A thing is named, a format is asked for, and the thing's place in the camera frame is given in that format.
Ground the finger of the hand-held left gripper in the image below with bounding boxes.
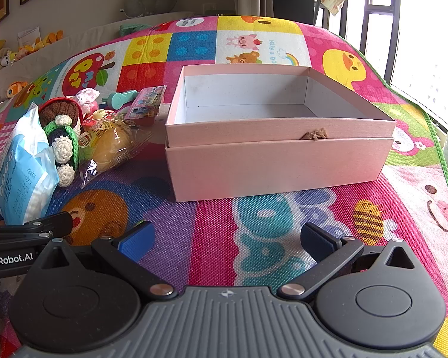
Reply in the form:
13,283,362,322
0,230,56,247
20,212,74,232

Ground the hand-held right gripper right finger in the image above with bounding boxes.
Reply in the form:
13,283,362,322
278,223,421,303

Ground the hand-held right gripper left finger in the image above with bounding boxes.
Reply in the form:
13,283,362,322
30,221,174,301

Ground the blue tissue pack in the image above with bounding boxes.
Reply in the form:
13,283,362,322
0,102,60,225

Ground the pink cardboard box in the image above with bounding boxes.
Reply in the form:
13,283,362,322
165,64,397,203

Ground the packaged yellow bun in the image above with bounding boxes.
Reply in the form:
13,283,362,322
78,115,154,189

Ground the pink penguin toy teal hat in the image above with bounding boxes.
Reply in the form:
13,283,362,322
102,90,137,111

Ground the colourful cartoon play mat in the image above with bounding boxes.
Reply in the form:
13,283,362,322
0,15,448,358

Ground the brown green crochet toy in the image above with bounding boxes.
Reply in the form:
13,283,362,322
37,97,83,188

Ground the small red yellow toy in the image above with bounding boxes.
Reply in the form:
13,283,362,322
82,110,110,132

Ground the pink gingham lace cloth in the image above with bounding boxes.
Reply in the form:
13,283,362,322
74,87,100,115

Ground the pink blister card packet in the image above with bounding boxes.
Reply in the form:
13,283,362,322
128,85,168,120

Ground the orange plush toy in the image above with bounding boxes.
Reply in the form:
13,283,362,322
4,81,29,100

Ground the row of small plush toys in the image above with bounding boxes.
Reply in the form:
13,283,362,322
2,30,65,63

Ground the white paper card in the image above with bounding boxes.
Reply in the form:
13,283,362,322
17,26,42,48

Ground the white sofa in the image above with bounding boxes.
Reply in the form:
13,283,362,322
0,10,195,95

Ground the teal cloth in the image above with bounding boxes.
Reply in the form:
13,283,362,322
119,23,152,38

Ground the black window frame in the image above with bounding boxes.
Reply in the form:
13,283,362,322
314,0,448,94

